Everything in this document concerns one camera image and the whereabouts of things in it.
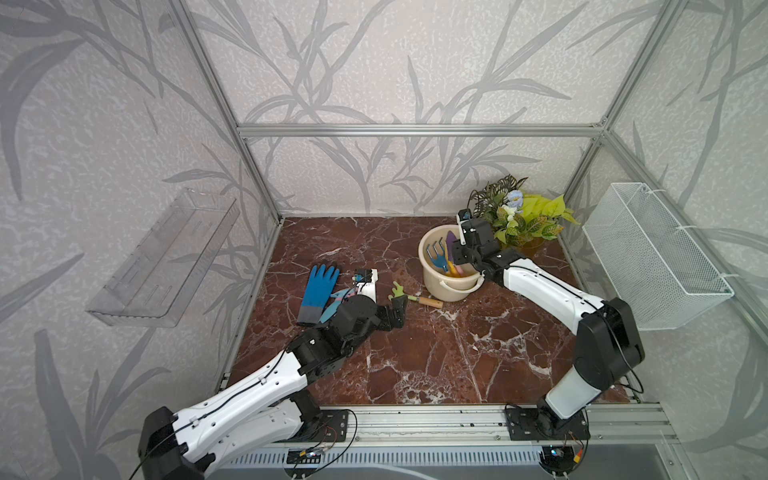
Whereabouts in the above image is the purple trowel pink handle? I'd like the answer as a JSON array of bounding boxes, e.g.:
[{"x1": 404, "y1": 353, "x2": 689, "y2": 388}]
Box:
[{"x1": 446, "y1": 231, "x2": 464, "y2": 278}]

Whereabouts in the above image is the yellow shovel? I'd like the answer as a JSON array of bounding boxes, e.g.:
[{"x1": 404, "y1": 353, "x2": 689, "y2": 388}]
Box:
[{"x1": 446, "y1": 261, "x2": 461, "y2": 278}]

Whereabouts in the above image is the clear acrylic wall shelf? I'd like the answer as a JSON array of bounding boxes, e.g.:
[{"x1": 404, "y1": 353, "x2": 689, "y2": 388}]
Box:
[{"x1": 86, "y1": 188, "x2": 240, "y2": 328}]

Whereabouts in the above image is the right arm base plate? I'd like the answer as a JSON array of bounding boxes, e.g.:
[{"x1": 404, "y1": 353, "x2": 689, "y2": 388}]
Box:
[{"x1": 503, "y1": 400, "x2": 591, "y2": 442}]

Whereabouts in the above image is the potted green plant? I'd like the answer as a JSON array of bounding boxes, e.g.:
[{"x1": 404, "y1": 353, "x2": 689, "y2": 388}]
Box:
[{"x1": 467, "y1": 175, "x2": 581, "y2": 256}]

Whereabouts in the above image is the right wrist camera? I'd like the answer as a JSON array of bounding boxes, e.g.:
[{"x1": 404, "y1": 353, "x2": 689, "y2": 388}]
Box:
[{"x1": 456, "y1": 209, "x2": 472, "y2": 245}]

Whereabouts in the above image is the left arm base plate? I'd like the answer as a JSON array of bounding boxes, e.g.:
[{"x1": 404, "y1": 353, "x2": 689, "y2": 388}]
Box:
[{"x1": 286, "y1": 390, "x2": 350, "y2": 443}]

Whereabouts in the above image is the green hand rake wooden handle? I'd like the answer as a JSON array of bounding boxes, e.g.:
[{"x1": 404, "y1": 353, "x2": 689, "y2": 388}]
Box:
[{"x1": 388, "y1": 282, "x2": 444, "y2": 309}]

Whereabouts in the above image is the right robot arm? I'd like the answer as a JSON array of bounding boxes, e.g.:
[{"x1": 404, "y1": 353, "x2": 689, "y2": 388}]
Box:
[{"x1": 450, "y1": 209, "x2": 645, "y2": 426}]

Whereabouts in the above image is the cream plastic bucket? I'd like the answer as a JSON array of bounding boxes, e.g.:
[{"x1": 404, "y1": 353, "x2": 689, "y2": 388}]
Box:
[{"x1": 418, "y1": 225, "x2": 485, "y2": 302}]

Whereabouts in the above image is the white wire mesh basket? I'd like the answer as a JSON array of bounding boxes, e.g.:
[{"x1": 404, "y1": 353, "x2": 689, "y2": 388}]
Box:
[{"x1": 583, "y1": 182, "x2": 734, "y2": 331}]

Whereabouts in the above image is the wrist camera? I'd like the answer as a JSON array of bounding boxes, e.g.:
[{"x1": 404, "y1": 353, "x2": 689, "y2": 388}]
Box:
[
  {"x1": 456, "y1": 209, "x2": 472, "y2": 245},
  {"x1": 353, "y1": 269, "x2": 378, "y2": 301}
]

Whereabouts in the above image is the blue gardening glove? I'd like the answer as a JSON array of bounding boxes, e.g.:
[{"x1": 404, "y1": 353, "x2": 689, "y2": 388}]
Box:
[{"x1": 297, "y1": 264, "x2": 340, "y2": 326}]

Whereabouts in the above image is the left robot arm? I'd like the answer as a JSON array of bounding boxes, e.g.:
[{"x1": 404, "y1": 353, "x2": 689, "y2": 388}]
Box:
[{"x1": 138, "y1": 295, "x2": 408, "y2": 479}]

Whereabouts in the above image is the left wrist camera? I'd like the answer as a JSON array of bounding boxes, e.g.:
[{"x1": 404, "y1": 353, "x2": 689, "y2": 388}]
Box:
[{"x1": 353, "y1": 269, "x2": 378, "y2": 301}]

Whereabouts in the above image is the teal spray bottle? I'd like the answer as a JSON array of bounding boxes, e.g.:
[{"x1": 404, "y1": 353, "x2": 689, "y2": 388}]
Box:
[{"x1": 319, "y1": 287, "x2": 358, "y2": 323}]

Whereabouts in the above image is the aluminium front rail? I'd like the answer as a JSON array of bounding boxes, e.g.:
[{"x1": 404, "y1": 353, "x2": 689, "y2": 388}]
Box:
[{"x1": 173, "y1": 403, "x2": 679, "y2": 450}]

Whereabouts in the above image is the blue fork yellow handle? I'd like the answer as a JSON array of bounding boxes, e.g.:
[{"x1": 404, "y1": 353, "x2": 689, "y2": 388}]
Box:
[{"x1": 425, "y1": 237, "x2": 450, "y2": 275}]

